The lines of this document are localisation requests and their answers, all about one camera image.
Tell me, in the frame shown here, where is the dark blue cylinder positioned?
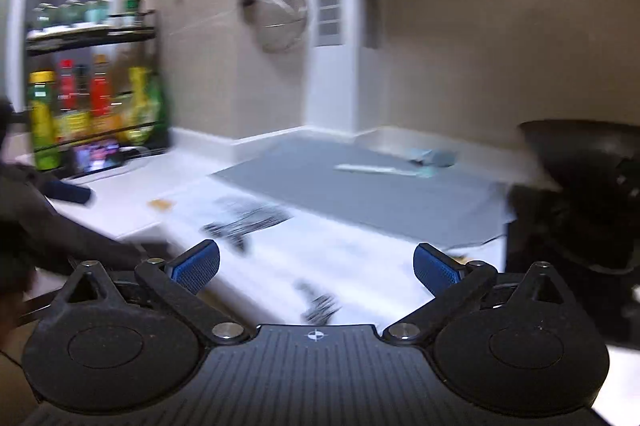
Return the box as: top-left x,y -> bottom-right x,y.
42,180 -> 93,206

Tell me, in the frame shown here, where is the teal packet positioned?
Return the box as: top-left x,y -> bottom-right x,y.
402,147 -> 458,179

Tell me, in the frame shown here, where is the smartphone with lit screen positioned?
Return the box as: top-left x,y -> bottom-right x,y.
70,138 -> 126,177

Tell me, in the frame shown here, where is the red capped sauce bottle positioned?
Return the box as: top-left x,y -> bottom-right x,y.
89,55 -> 115,137
56,59 -> 81,142

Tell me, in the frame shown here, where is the white strip wrapper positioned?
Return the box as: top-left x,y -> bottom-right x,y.
334,163 -> 421,178

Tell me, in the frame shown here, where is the green lidded spice jar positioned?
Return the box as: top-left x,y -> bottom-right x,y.
59,0 -> 83,27
86,0 -> 111,25
122,0 -> 145,27
33,3 -> 57,29

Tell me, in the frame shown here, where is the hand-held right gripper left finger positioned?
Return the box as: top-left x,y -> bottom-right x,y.
47,239 -> 252,347

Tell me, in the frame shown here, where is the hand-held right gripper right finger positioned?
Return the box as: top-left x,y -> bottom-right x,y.
381,242 -> 583,347

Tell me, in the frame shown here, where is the black spice rack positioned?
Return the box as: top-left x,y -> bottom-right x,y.
24,8 -> 172,179

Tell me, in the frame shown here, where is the yellow green oil bottle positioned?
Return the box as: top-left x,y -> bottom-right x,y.
124,66 -> 166,146

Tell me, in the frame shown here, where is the yellow capped green bottle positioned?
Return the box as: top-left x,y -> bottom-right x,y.
28,71 -> 62,172

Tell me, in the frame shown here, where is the small black and white wrapper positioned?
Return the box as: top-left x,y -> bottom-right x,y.
295,280 -> 343,326

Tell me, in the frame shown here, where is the grey counter mat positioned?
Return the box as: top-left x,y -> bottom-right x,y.
212,135 -> 516,248

